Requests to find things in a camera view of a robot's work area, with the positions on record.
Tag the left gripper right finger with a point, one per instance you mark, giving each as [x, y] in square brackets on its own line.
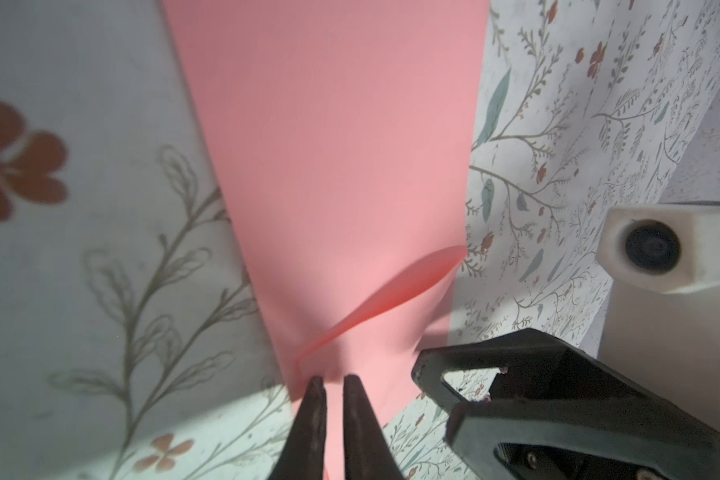
[367, 454]

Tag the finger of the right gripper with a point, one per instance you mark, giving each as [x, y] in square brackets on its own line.
[527, 405]

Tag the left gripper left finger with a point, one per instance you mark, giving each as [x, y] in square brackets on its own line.
[302, 457]

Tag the pink square paper sheet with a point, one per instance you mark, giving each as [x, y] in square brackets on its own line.
[340, 135]

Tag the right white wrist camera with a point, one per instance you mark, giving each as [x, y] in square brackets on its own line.
[662, 326]

